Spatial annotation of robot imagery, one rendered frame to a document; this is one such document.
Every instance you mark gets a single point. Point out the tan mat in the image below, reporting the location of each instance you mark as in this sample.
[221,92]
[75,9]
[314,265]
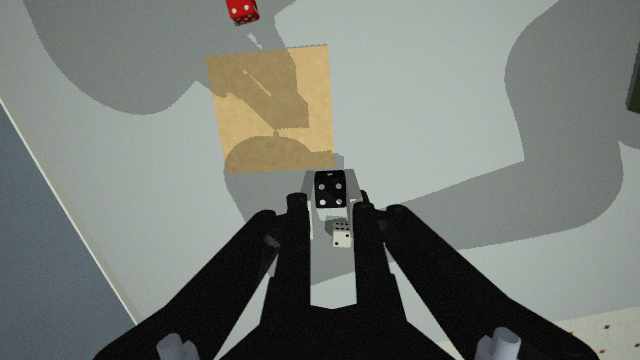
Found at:
[273,109]

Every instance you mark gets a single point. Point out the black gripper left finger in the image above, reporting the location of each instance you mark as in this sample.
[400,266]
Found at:
[196,322]

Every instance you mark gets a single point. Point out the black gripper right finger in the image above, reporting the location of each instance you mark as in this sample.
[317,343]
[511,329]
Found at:
[481,321]

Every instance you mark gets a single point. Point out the white die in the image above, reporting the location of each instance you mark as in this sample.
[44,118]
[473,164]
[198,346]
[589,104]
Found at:
[341,235]

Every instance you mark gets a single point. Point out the red die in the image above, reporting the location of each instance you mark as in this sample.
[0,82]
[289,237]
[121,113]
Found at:
[242,11]

